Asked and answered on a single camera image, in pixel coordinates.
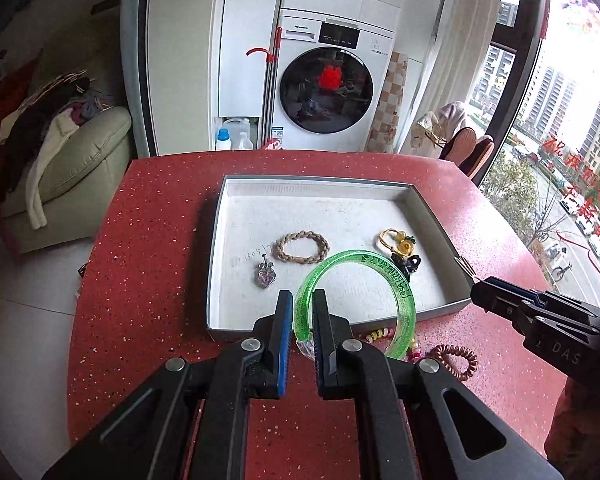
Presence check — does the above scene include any pile of clothes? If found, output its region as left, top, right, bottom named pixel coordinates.
left=0, top=58, right=117, bottom=230

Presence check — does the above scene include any black hair claw clip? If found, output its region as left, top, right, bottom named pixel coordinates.
left=391, top=252, right=422, bottom=283

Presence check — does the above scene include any silver heart pendant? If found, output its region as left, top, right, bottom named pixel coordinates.
left=254, top=254, right=276, bottom=289

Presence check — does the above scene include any red-handled mop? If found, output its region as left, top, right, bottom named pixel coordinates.
left=246, top=25, right=283, bottom=150

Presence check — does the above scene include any green translucent bangle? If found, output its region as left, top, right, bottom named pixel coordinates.
left=292, top=249, right=416, bottom=360

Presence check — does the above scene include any white cabinet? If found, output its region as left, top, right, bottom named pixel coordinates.
left=137, top=0, right=279, bottom=156

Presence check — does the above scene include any yellow flower keyring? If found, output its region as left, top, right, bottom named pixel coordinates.
left=378, top=229, right=416, bottom=258

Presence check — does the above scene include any brown chair near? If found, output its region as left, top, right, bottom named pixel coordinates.
left=460, top=134, right=494, bottom=179

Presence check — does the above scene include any brown spiral hair tie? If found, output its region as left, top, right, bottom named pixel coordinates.
left=429, top=342, right=480, bottom=382

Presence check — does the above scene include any checkered towel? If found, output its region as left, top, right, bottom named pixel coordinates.
left=366, top=51, right=408, bottom=153

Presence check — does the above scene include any brown chair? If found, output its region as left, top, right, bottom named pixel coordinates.
left=460, top=134, right=494, bottom=179
left=439, top=127, right=477, bottom=166

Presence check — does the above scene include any braided tan bracelet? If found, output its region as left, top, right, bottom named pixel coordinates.
left=272, top=230, right=332, bottom=266

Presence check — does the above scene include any white washing machine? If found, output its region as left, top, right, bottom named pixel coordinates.
left=272, top=9, right=394, bottom=153

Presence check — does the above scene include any brown chair far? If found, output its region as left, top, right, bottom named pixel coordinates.
left=439, top=127, right=477, bottom=166

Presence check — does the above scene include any blue-capped bottle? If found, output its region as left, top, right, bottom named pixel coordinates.
left=215, top=128, right=232, bottom=151

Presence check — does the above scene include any beige sofa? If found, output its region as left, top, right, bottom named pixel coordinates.
left=1, top=106, right=135, bottom=254

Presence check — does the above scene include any pink yellow spiral bracelet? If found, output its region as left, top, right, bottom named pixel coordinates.
left=362, top=326, right=426, bottom=365

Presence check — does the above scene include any white detergent jug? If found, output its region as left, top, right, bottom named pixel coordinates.
left=222, top=118, right=253, bottom=151

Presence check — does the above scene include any bronze hair clip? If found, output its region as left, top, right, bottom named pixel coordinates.
left=454, top=256, right=481, bottom=283

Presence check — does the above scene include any grey jewelry tray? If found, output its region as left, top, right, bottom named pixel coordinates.
left=206, top=173, right=474, bottom=344

